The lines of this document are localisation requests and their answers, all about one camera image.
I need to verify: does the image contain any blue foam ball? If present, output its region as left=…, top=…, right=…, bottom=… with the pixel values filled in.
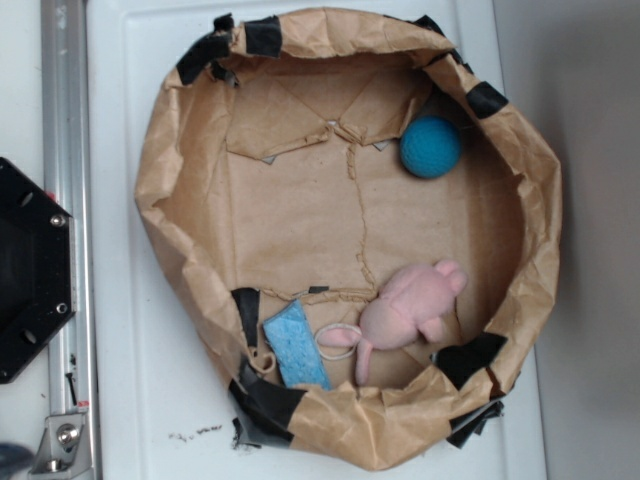
left=400, top=116, right=462, bottom=179

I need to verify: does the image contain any pink plush toy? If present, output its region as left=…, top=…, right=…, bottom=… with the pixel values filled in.
left=314, top=259, right=468, bottom=386

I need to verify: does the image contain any metal corner bracket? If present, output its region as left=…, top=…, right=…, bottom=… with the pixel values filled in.
left=28, top=413, right=92, bottom=479

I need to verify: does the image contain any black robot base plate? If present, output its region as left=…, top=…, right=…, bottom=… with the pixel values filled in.
left=1, top=158, right=75, bottom=385

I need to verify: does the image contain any brown paper bag bin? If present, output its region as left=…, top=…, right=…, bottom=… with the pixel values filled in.
left=135, top=8, right=561, bottom=470

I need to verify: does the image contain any blue sponge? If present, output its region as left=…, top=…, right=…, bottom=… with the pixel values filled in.
left=263, top=300, right=331, bottom=390

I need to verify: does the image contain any aluminium extrusion rail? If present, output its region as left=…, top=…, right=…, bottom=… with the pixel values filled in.
left=41, top=1, right=102, bottom=479

